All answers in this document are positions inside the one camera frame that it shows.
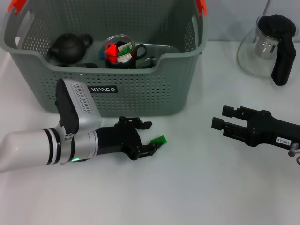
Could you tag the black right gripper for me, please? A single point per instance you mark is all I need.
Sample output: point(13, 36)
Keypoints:
point(269, 131)

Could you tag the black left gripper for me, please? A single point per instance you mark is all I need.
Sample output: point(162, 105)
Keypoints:
point(117, 140)

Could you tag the green building brick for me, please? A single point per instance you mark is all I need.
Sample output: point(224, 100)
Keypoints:
point(124, 51)
point(159, 140)

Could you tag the glass teacup black base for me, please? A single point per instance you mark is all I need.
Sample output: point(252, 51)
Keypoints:
point(140, 51)
point(86, 65)
point(148, 62)

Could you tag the white building brick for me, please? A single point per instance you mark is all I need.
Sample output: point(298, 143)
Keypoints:
point(126, 45)
point(124, 59)

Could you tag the blue square building block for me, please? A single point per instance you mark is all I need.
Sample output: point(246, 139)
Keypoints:
point(101, 55)

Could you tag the orange-red slope building block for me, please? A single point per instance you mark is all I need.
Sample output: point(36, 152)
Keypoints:
point(110, 50)

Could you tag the silver right elbow connector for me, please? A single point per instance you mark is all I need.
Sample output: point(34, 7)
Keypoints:
point(293, 150)

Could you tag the grey perforated storage bin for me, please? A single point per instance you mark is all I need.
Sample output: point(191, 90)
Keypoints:
point(152, 93)

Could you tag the black clay teapot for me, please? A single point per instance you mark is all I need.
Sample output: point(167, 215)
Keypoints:
point(70, 49)

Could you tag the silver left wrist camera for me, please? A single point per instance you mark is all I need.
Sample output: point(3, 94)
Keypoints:
point(77, 105)

